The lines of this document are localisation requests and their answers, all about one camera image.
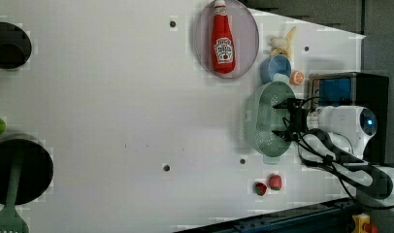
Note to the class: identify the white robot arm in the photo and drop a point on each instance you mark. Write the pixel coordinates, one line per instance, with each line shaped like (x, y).
(317, 150)

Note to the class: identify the red ketchup bottle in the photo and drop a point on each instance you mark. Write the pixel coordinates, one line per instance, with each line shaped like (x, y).
(222, 43)

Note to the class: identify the red toy strawberry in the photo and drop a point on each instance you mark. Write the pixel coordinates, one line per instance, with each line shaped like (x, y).
(260, 189)

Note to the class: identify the blue cup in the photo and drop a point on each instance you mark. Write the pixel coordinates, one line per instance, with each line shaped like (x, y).
(275, 69)

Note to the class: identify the grey round plate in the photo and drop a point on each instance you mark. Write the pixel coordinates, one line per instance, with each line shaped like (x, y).
(245, 36)

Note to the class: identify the peeled toy banana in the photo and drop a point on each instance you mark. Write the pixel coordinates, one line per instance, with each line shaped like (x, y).
(282, 45)

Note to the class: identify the black toaster oven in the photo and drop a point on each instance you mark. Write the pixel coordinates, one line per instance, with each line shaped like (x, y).
(373, 90)

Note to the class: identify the pink toy strawberry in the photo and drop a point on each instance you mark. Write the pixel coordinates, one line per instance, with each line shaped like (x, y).
(275, 182)

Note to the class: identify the mint green oval strainer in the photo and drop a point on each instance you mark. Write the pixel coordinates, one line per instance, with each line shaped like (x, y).
(262, 120)

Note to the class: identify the small black pot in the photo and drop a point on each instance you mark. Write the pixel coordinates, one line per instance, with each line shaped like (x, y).
(15, 46)

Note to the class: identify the orange slice toy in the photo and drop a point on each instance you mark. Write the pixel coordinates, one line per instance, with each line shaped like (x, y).
(297, 77)

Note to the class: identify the black pot with spatula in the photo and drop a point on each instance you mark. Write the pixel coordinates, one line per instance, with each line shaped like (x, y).
(36, 170)

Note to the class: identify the green slotted spatula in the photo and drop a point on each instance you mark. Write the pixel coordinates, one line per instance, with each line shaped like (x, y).
(10, 220)

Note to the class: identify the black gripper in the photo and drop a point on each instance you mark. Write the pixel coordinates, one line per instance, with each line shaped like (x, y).
(297, 119)

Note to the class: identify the yellow red emergency button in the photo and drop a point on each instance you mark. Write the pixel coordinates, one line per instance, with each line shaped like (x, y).
(363, 224)

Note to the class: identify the blue metal frame rail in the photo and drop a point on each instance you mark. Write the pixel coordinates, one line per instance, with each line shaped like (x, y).
(327, 217)

